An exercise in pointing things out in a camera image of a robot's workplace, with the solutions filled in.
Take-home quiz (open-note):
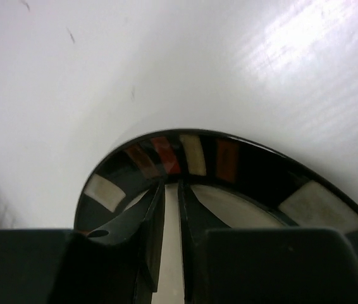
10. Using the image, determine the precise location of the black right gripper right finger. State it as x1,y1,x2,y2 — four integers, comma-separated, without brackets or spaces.
178,180,228,303

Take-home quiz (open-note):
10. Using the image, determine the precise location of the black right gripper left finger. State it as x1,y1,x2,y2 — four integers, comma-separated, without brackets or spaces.
87,182,165,293

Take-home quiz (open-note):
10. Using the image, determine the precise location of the black rimmed striped round plate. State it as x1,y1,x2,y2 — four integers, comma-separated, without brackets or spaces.
73,127,358,304

